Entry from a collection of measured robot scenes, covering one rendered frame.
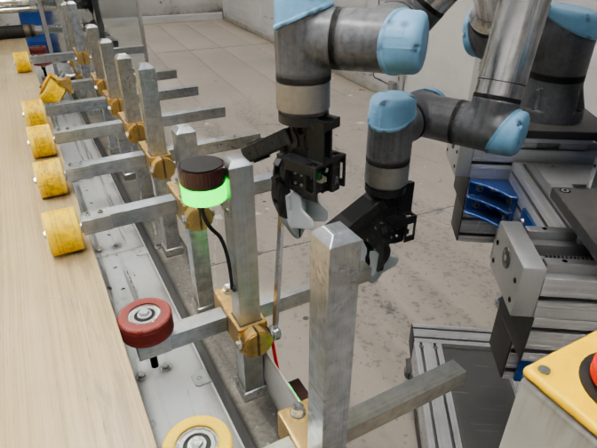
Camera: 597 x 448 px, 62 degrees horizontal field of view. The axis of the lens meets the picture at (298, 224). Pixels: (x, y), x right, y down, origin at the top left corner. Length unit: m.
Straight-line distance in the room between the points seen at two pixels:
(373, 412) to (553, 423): 0.49
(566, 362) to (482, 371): 1.44
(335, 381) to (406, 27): 0.40
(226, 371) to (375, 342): 1.15
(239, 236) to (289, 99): 0.20
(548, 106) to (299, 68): 0.70
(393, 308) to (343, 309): 1.71
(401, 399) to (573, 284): 0.30
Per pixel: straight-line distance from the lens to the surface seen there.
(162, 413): 1.03
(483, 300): 2.35
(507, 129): 0.84
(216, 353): 1.00
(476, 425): 1.58
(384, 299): 2.25
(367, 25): 0.63
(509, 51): 0.85
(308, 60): 0.65
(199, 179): 0.63
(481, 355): 1.78
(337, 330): 0.51
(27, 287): 0.93
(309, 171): 0.68
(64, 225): 0.94
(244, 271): 0.74
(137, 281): 1.36
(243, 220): 0.69
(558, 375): 0.28
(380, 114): 0.80
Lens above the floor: 1.41
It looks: 31 degrees down
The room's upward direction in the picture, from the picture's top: straight up
